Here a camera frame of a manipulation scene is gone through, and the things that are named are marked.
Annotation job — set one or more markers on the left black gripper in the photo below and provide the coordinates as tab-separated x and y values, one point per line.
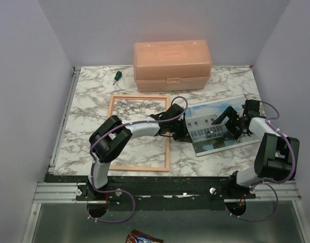
184	136

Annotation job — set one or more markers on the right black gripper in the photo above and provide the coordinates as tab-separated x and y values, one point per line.
230	112

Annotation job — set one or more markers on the building photo print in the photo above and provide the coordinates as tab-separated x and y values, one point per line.
208	138

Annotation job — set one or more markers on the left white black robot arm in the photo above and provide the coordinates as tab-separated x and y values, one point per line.
109	140

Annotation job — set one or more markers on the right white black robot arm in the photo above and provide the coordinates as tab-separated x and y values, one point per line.
276	159

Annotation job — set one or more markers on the orange translucent plastic toolbox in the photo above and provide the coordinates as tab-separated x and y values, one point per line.
172	66

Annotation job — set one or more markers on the brown snack wrapper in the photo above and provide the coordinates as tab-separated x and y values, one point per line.
136	236

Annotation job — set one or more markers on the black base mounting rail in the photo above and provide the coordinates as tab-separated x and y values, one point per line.
142	193

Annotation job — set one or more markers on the green handled screwdriver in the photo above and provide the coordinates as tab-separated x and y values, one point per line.
117	77

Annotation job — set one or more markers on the aluminium extrusion rail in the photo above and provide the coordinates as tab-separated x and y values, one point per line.
274	212

